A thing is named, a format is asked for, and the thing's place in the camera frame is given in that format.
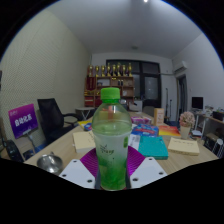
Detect purple sign board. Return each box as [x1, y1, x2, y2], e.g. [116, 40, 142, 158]
[7, 103, 39, 140]

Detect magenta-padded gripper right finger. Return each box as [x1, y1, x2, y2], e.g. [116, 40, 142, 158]
[126, 145, 169, 189]

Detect white stool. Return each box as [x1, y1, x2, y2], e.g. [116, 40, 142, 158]
[213, 138, 224, 159]

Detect black computer monitor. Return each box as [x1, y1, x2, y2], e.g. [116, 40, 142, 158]
[191, 96, 205, 111]

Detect upright orange box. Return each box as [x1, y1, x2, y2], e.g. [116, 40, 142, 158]
[153, 107, 166, 127]

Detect black office chair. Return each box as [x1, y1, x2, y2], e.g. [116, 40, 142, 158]
[36, 97, 79, 144]

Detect green drink bottle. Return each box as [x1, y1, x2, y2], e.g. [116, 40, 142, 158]
[91, 87, 133, 191]

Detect white paper booklet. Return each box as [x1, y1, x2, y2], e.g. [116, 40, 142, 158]
[127, 133, 142, 151]

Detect teal book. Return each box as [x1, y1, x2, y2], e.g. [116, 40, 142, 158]
[137, 135, 170, 161]

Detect small steel cup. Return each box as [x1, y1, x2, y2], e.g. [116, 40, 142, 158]
[36, 152, 64, 176]

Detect wooden shelf unit with trophies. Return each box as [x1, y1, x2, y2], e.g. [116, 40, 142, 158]
[83, 62, 136, 108]

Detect pink box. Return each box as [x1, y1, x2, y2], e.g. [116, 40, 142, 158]
[130, 115, 153, 126]

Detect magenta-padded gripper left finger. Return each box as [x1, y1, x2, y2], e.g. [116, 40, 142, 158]
[58, 147, 101, 189]

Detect small black suitcase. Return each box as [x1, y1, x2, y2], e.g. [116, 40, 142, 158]
[0, 139, 24, 163]

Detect black framed glass door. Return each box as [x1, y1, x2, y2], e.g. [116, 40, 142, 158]
[106, 59, 162, 111]

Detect small white side table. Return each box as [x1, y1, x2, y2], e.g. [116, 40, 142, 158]
[74, 106, 97, 121]

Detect white wall air conditioner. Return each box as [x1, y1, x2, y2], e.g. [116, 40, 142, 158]
[172, 60, 188, 75]

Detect cluttered side desk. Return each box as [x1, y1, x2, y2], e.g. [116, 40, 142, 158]
[194, 111, 224, 158]

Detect pink flowers in white pot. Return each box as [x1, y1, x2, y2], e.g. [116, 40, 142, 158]
[179, 111, 196, 140]

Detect orange book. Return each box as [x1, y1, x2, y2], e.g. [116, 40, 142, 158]
[157, 124, 182, 138]

